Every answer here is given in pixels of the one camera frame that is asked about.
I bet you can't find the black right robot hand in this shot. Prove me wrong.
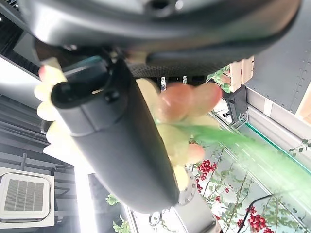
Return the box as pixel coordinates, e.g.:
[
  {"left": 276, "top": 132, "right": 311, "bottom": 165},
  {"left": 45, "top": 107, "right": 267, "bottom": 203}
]
[{"left": 18, "top": 0, "right": 302, "bottom": 214}]

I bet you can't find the green plastic leaf sprig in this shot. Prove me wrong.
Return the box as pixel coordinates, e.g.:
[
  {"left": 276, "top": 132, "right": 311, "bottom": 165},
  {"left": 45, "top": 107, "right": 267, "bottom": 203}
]
[{"left": 157, "top": 121, "right": 311, "bottom": 195}]

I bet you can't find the green leafy vine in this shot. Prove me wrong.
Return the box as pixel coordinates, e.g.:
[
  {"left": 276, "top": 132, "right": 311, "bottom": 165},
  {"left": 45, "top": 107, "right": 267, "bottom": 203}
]
[
  {"left": 211, "top": 65, "right": 232, "bottom": 94},
  {"left": 105, "top": 193, "right": 132, "bottom": 233}
]

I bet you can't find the white ceiling light strip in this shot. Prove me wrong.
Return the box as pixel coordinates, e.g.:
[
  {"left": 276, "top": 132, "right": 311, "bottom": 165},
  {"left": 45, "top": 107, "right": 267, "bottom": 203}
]
[{"left": 72, "top": 167, "right": 97, "bottom": 233}]

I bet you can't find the red berry cluster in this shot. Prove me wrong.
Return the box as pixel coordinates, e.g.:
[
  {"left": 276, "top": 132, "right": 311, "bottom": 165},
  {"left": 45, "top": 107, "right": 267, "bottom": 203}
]
[
  {"left": 194, "top": 159, "right": 217, "bottom": 193},
  {"left": 237, "top": 205, "right": 274, "bottom": 233}
]

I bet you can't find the white ceiling air conditioner cassette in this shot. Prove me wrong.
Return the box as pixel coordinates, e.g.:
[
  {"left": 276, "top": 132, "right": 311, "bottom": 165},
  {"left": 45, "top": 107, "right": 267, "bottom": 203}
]
[{"left": 0, "top": 166, "right": 55, "bottom": 228}]

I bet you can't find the black box fixture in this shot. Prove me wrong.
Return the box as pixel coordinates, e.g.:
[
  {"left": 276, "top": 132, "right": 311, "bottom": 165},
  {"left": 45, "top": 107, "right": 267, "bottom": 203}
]
[{"left": 222, "top": 84, "right": 247, "bottom": 125}]

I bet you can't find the black cable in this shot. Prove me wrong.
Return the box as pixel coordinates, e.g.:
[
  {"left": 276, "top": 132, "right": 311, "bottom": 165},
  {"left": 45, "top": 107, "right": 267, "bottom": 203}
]
[{"left": 242, "top": 194, "right": 276, "bottom": 229}]

